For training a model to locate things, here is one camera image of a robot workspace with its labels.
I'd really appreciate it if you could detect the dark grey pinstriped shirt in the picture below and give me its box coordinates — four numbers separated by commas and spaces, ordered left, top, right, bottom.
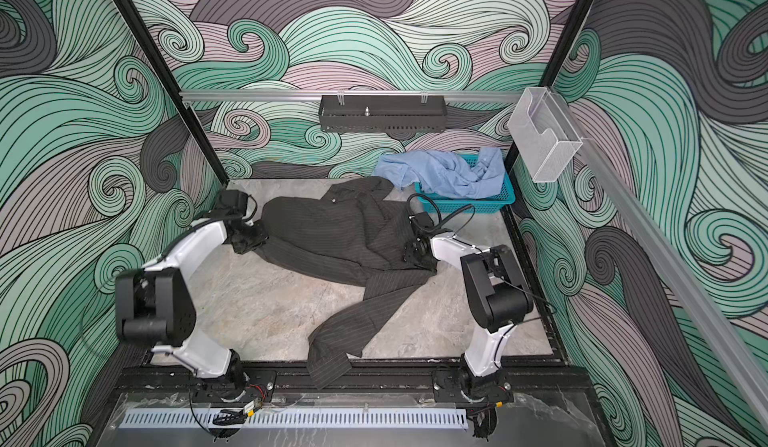
255, 177, 437, 389

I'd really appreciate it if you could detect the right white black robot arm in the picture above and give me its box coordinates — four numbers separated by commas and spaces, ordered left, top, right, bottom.
404, 193, 545, 400

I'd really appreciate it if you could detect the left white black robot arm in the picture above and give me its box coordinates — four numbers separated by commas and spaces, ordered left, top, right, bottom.
115, 190, 267, 389

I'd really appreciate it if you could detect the teal plastic basket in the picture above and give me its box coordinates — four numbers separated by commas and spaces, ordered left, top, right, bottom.
420, 174, 516, 215

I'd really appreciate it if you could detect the light blue shirt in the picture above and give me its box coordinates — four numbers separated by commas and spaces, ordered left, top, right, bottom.
372, 147, 506, 199

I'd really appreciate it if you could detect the black perforated metal tray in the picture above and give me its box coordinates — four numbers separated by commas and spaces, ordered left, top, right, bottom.
318, 96, 448, 134

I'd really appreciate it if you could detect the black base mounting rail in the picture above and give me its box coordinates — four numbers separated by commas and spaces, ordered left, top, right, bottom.
107, 359, 592, 405

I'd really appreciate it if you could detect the aluminium horizontal rail back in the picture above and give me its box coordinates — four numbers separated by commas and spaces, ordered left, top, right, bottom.
179, 89, 522, 104

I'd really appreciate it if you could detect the white slotted cable duct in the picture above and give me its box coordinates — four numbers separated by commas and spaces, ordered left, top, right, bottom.
118, 407, 469, 430

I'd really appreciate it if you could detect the black corner post left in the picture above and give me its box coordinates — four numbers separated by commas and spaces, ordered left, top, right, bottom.
112, 0, 230, 185

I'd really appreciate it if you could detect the black corner post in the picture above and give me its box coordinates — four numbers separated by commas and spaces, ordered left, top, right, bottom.
505, 0, 611, 170
112, 0, 230, 185

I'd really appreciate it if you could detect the black corner post right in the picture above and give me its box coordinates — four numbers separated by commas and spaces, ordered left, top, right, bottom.
505, 0, 611, 170

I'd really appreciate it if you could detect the aluminium rail right wall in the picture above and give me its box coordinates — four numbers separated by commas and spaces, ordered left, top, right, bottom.
549, 92, 767, 427

